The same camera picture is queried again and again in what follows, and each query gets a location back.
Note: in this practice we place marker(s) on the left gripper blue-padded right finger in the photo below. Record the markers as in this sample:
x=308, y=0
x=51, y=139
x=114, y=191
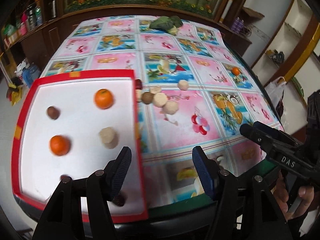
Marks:
x=207, y=171

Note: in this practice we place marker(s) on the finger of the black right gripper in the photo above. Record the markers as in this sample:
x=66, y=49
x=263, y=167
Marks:
x=246, y=130

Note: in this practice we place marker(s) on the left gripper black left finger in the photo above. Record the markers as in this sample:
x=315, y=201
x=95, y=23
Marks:
x=116, y=172

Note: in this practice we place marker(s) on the orange tangerine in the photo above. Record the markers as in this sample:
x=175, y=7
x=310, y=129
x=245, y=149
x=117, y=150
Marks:
x=235, y=71

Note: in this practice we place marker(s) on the beige sugarcane chunk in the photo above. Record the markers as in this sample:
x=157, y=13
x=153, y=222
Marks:
x=109, y=137
x=171, y=107

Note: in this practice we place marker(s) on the dark red date on tray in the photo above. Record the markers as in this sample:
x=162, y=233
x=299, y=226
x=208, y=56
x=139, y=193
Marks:
x=119, y=200

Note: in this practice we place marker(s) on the beige sugarcane chunk on tray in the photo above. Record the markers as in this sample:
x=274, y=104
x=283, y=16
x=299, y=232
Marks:
x=109, y=137

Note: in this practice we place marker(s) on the white plastic bag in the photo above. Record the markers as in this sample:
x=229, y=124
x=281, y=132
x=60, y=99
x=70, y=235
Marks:
x=275, y=90

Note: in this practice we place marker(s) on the dark date at tray bottom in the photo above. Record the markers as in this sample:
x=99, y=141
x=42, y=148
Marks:
x=63, y=176

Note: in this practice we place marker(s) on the orange tangerine lower tray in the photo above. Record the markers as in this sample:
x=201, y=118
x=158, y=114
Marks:
x=59, y=145

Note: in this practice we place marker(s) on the orange tangerine tray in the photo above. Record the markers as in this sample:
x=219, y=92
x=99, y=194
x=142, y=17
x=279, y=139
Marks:
x=103, y=98
x=59, y=145

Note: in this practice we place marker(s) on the red-rimmed white tray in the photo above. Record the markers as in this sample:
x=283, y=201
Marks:
x=36, y=171

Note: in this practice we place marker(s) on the colourful fruit-print tablecloth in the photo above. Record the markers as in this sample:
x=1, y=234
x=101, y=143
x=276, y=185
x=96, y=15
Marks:
x=190, y=88

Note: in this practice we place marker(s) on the orange tangerine upper tray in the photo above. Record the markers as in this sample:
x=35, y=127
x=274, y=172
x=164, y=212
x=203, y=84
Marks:
x=103, y=98

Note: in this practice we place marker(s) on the brown round fruit on cloth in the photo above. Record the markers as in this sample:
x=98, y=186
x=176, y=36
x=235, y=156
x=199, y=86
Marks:
x=147, y=98

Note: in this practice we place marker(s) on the beige chunk far on cloth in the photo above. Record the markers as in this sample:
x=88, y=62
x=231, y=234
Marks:
x=183, y=85

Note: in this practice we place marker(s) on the beige chunk beside tray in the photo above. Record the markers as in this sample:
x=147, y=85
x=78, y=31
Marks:
x=138, y=95

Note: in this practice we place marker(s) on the beige octagonal chunk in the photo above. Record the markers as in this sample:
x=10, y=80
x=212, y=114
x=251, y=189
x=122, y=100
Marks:
x=159, y=100

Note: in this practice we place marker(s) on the brown round fruit on tray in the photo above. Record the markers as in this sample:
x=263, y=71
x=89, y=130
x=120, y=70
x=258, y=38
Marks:
x=53, y=112

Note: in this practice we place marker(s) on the dark red date by tray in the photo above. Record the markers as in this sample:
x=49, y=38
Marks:
x=138, y=84

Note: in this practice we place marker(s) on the beige chunk behind brown fruit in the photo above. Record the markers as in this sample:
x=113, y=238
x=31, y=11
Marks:
x=155, y=89

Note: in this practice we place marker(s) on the purple bottles on cabinet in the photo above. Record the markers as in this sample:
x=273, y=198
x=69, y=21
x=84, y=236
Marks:
x=237, y=25

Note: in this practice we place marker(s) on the blue water bottle on floor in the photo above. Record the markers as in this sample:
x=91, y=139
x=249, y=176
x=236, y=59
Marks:
x=30, y=74

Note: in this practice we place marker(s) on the green leafy vegetable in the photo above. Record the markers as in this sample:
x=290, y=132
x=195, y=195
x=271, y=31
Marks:
x=167, y=24

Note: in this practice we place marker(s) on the dark wooden side cabinet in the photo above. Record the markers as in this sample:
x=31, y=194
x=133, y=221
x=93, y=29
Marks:
x=38, y=45

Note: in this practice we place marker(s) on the wooden wall shelf unit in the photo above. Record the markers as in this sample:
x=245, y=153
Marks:
x=290, y=47

